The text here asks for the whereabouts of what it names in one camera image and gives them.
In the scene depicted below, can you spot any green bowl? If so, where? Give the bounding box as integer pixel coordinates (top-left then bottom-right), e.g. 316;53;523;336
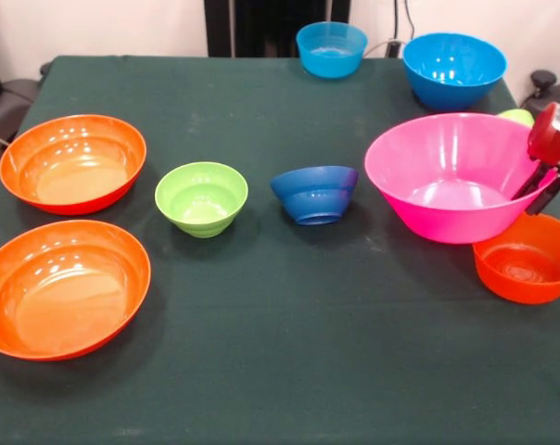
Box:
154;161;249;239

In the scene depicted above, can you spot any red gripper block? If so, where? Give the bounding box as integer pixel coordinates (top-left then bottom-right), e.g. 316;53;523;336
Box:
511;102;560;217

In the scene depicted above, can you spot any dark blue bowl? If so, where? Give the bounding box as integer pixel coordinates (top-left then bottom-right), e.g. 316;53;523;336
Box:
269;165;360;227

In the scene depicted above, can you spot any small light blue bowl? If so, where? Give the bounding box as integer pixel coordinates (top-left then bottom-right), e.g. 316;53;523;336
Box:
295;21;369;79

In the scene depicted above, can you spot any dark grey floor base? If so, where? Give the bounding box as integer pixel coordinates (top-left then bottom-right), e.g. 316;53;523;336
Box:
520;69;560;120
0;62;54;136

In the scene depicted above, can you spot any dark green tablecloth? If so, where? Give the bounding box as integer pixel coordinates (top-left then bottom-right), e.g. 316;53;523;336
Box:
0;55;560;445

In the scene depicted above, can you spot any large pink bowl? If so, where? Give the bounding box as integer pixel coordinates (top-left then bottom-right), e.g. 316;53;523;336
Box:
363;112;559;246

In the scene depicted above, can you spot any large orange bowl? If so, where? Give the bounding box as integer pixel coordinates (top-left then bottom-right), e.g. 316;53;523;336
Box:
0;219;152;362
0;114;147;216

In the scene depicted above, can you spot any small orange bowl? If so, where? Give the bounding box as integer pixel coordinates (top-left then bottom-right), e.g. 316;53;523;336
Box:
472;212;560;306

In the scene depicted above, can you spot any green cup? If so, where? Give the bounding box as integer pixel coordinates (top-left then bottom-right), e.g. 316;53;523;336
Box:
495;108;536;127

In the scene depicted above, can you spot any large light blue bowl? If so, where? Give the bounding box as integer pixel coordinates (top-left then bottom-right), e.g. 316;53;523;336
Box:
402;32;508;113

